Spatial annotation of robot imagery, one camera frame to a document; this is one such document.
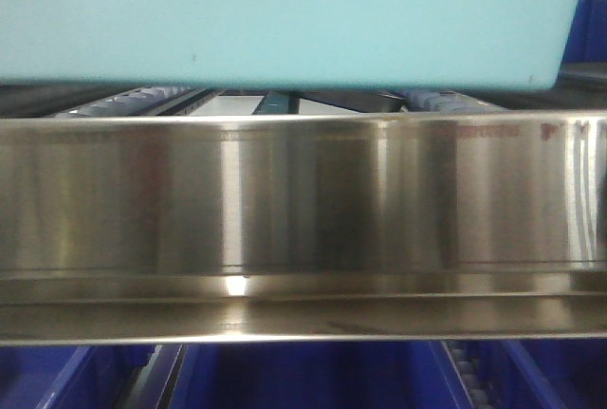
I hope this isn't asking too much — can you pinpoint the dark blue bin lower left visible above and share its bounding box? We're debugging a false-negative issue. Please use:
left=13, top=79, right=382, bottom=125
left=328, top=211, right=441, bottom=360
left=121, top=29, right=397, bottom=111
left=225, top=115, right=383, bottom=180
left=1, top=345, right=155, bottom=408

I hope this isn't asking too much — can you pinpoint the roller track right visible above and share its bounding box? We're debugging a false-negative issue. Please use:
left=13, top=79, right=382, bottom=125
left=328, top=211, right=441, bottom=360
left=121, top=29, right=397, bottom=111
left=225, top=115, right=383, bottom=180
left=442, top=339, right=503, bottom=408

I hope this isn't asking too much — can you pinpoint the dark blue bin upper right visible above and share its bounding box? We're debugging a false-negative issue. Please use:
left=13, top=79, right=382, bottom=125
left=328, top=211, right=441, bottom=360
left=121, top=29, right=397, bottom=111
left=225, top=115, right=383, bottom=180
left=562, top=0, right=606, bottom=64

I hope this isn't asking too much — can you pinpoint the dark blue bin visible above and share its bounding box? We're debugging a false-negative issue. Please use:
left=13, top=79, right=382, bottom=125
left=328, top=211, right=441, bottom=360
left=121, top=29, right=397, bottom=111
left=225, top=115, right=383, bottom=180
left=477, top=339, right=606, bottom=408
left=562, top=0, right=606, bottom=64
left=1, top=345, right=155, bottom=408
left=170, top=341, right=473, bottom=408

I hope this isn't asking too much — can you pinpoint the stainless steel shelf rail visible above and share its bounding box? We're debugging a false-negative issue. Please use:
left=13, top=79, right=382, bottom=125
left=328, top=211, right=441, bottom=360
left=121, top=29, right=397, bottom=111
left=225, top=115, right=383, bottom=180
left=1, top=111, right=606, bottom=345

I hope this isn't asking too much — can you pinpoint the dark blue bin lower middle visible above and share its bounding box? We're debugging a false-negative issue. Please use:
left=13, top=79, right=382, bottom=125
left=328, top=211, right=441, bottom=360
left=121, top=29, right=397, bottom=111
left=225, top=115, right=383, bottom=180
left=170, top=341, right=473, bottom=408

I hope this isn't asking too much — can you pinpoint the dark blue bin lower right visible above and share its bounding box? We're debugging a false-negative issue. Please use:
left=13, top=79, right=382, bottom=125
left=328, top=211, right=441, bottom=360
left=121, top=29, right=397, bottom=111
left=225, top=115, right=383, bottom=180
left=477, top=339, right=606, bottom=408

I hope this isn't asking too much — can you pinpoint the light blue plastic bin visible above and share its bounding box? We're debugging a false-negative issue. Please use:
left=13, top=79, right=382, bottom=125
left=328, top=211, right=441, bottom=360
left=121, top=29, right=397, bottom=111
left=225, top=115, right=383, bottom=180
left=1, top=0, right=578, bottom=89

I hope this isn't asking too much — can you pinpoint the roller track left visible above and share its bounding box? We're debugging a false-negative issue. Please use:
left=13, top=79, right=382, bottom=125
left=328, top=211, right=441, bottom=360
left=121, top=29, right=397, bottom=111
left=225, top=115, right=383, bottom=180
left=115, top=344, right=185, bottom=409

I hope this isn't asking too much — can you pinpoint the roller track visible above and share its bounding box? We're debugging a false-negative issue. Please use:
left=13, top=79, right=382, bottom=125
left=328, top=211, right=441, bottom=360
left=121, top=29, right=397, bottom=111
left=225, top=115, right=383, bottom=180
left=115, top=344, right=185, bottom=409
left=442, top=339, right=503, bottom=408

